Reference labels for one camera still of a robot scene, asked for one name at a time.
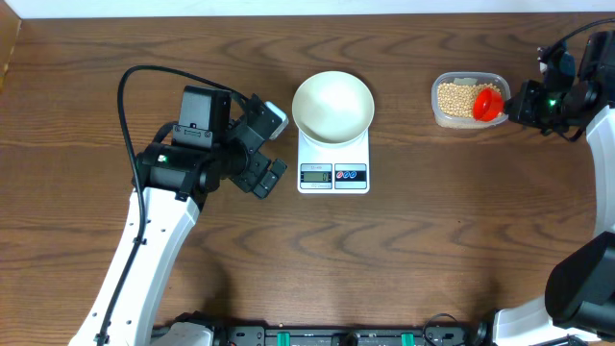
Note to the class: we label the clear plastic container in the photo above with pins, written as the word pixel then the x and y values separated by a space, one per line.
pixel 467 78

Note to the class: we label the white digital kitchen scale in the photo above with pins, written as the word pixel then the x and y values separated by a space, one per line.
pixel 333 168

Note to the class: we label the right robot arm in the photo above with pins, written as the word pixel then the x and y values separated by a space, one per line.
pixel 577 305

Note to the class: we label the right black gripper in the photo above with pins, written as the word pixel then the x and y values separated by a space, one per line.
pixel 520 107

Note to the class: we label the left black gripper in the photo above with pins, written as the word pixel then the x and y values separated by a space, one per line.
pixel 248 179

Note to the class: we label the white round bowl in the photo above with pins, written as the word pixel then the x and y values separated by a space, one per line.
pixel 333 107

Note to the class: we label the soybeans pile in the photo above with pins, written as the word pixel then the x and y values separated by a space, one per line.
pixel 458 100

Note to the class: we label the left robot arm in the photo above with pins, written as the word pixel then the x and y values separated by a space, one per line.
pixel 217 137

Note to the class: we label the red plastic measuring scoop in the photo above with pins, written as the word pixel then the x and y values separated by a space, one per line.
pixel 488 105

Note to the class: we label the cardboard panel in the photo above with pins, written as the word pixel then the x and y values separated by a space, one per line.
pixel 10 25

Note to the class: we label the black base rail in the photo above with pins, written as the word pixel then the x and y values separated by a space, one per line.
pixel 260 336

